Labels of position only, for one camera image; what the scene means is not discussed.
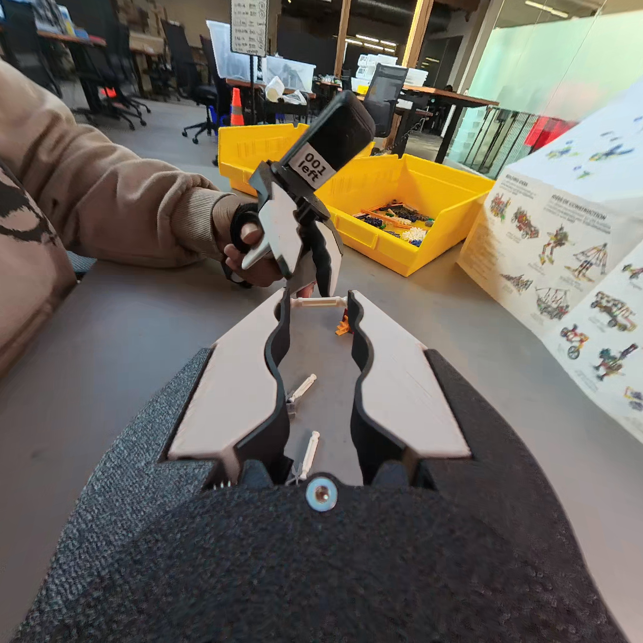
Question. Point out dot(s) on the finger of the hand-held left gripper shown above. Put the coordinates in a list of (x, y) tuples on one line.
[(329, 256), (281, 226)]

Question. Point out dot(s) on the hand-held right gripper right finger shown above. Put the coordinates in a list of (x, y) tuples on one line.
[(412, 402)]

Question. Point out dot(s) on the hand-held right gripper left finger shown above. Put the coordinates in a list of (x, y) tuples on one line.
[(226, 402)]

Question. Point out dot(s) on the grey snowflake connector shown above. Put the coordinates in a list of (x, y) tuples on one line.
[(291, 406), (295, 476)]

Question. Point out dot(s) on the red and yellow connector stack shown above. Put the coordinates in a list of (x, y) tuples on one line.
[(344, 325)]

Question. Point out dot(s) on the large yellow plastic bin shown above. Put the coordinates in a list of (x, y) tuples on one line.
[(442, 211)]

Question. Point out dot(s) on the person's left forearm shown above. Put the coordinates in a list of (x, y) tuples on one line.
[(100, 191)]

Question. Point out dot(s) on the person's left hand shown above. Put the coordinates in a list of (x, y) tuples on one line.
[(251, 274)]

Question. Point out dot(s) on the black office chair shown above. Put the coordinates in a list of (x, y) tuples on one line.
[(115, 75), (384, 95), (193, 75)]

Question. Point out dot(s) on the pile of colourful toy pieces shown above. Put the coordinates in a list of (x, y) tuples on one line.
[(397, 221)]

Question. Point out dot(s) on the clear plastic container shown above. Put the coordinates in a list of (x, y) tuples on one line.
[(291, 73)]

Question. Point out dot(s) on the white storage bins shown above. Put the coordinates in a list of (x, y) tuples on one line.
[(392, 68)]

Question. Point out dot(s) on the small yellow plastic bin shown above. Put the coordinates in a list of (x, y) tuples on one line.
[(251, 150)]

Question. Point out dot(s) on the orange traffic cone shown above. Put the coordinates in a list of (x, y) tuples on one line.
[(236, 108)]

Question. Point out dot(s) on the sign board on stand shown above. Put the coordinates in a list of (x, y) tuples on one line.
[(249, 25)]

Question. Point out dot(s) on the stack of clear crates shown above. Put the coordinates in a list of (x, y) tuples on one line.
[(495, 138)]

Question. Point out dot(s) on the stack of red crates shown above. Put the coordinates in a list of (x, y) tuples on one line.
[(550, 131)]

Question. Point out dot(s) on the person's beige sweatshirt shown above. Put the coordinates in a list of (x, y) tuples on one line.
[(25, 301)]

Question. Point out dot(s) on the printed instruction sheet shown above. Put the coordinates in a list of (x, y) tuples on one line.
[(562, 226)]

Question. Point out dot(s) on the wooden work table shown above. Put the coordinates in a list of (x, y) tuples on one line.
[(70, 37)]

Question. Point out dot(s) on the long black frame table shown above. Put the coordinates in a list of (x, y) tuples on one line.
[(452, 100)]

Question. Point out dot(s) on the thick wooden post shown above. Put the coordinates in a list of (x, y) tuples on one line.
[(417, 30)]

